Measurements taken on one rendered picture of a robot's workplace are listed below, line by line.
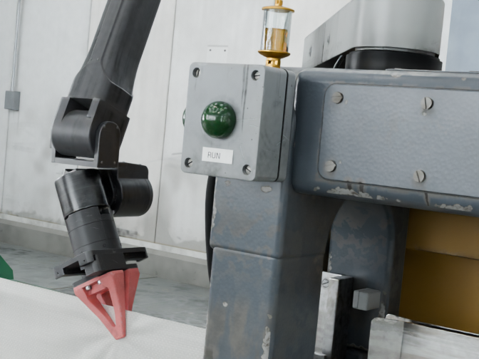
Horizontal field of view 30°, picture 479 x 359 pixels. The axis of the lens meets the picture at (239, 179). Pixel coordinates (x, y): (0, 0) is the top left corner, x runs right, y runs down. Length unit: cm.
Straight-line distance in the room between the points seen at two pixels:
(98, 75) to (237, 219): 39
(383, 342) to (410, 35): 29
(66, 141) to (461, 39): 485
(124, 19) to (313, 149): 45
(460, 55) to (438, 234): 489
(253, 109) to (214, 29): 669
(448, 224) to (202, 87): 33
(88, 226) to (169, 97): 655
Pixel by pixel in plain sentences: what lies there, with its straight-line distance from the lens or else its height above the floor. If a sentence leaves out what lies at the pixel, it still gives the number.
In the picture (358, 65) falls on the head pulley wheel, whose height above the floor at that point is 135.
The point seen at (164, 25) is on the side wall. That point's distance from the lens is 772.
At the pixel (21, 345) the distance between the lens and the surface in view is 119.
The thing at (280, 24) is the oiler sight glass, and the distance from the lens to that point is 78.
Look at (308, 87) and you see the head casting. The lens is 73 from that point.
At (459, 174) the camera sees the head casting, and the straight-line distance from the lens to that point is 66.
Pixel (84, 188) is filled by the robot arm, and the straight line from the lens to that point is 107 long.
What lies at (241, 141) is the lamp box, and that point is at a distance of 69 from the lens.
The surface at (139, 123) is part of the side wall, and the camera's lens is 780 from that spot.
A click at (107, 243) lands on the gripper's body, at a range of 106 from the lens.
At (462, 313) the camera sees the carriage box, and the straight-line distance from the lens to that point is 98.
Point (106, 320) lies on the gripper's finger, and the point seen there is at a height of 104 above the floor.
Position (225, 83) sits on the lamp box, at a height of 131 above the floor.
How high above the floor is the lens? 128
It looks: 3 degrees down
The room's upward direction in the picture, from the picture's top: 5 degrees clockwise
